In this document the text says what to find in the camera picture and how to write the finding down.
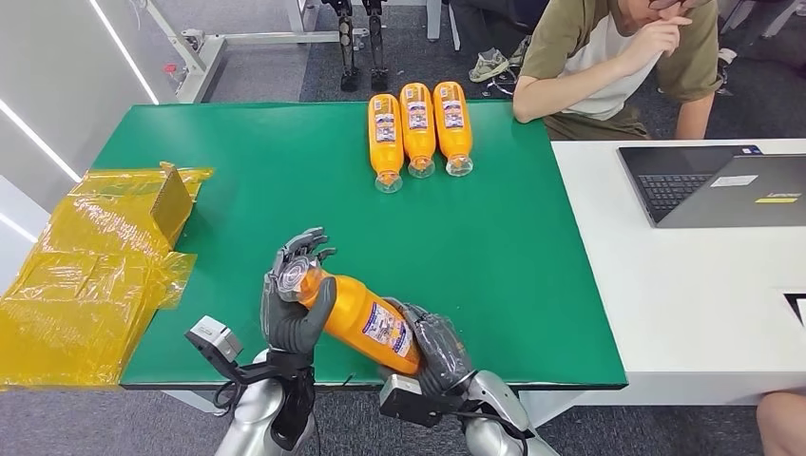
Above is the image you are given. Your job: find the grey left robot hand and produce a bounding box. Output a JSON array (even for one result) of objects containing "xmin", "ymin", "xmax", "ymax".
[{"xmin": 259, "ymin": 227, "xmax": 338, "ymax": 357}]

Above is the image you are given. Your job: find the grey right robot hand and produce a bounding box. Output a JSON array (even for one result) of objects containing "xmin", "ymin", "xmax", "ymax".
[{"xmin": 380, "ymin": 296, "xmax": 475, "ymax": 398}]

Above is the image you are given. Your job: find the orange bottle with clear cap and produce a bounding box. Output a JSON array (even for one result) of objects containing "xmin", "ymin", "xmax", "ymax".
[
  {"xmin": 398, "ymin": 82, "xmax": 437, "ymax": 180},
  {"xmin": 432, "ymin": 80, "xmax": 474, "ymax": 178},
  {"xmin": 277, "ymin": 256, "xmax": 423, "ymax": 377},
  {"xmin": 367, "ymin": 92, "xmax": 406, "ymax": 195}
]

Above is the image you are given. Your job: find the green table mat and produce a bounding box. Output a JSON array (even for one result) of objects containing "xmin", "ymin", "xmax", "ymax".
[{"xmin": 92, "ymin": 100, "xmax": 629, "ymax": 391}]

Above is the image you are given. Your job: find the yellow plastic-wrapped cardboard box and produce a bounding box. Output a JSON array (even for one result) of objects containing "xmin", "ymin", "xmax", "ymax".
[{"xmin": 0, "ymin": 161, "xmax": 216, "ymax": 390}]

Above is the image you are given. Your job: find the black robot leg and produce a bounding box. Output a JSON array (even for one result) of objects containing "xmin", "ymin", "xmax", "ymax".
[
  {"xmin": 320, "ymin": 0, "xmax": 362, "ymax": 94},
  {"xmin": 361, "ymin": 0, "xmax": 390, "ymax": 93}
]

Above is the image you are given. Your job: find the grey sneaker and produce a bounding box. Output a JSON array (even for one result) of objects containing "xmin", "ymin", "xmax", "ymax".
[{"xmin": 468, "ymin": 47, "xmax": 510, "ymax": 84}]

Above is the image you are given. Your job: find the person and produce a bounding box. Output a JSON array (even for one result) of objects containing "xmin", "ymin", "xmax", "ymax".
[{"xmin": 511, "ymin": 0, "xmax": 725, "ymax": 141}]

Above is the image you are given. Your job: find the dark grey laptop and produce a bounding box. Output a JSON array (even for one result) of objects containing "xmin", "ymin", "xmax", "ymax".
[{"xmin": 617, "ymin": 144, "xmax": 806, "ymax": 229}]

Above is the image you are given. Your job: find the seated person's knee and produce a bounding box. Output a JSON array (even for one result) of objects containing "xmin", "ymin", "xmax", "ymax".
[{"xmin": 755, "ymin": 389, "xmax": 806, "ymax": 456}]

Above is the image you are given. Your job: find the person's right hand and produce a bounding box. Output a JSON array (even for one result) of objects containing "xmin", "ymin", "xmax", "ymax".
[{"xmin": 629, "ymin": 15, "xmax": 694, "ymax": 63}]

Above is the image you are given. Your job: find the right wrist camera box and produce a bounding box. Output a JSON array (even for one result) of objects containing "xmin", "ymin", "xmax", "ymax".
[{"xmin": 378, "ymin": 373, "xmax": 445, "ymax": 429}]

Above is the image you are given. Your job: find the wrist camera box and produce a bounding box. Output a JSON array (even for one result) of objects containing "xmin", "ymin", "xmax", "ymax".
[
  {"xmin": 378, "ymin": 373, "xmax": 445, "ymax": 429},
  {"xmin": 183, "ymin": 315, "xmax": 245, "ymax": 368}
]

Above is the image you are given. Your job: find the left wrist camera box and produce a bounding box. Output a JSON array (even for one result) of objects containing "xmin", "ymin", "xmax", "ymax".
[{"xmin": 183, "ymin": 315, "xmax": 245, "ymax": 368}]

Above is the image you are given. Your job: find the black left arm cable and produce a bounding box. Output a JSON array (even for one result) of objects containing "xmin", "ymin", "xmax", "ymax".
[{"xmin": 212, "ymin": 377, "xmax": 243, "ymax": 413}]

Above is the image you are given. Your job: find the white desk leg bracket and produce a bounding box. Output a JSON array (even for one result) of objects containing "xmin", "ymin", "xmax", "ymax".
[{"xmin": 517, "ymin": 389, "xmax": 571, "ymax": 430}]

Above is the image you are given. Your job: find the white table frame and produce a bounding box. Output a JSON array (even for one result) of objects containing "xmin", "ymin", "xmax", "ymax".
[{"xmin": 144, "ymin": 0, "xmax": 370, "ymax": 105}]

